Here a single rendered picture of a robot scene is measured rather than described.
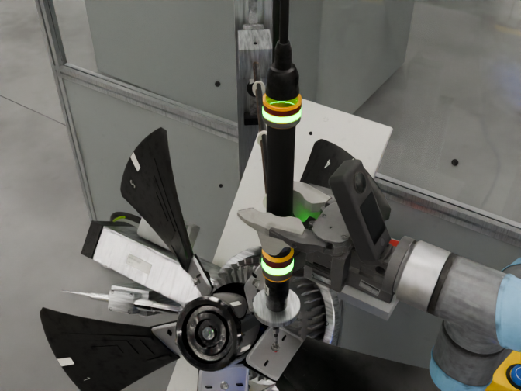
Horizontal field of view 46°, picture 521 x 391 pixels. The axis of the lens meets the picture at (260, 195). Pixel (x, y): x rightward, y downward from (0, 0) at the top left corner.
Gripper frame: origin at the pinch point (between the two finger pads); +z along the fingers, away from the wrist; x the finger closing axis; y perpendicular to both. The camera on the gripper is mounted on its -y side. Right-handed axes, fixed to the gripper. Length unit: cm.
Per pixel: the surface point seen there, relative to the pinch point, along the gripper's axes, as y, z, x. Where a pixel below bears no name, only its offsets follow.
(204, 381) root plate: 37.3, 5.7, -8.0
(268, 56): 10, 28, 49
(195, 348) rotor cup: 30.4, 7.5, -7.2
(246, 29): 9, 36, 54
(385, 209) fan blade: 6.6, -12.7, 13.3
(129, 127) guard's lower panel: 66, 94, 71
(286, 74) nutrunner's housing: -19.4, -3.7, -1.1
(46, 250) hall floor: 151, 153, 64
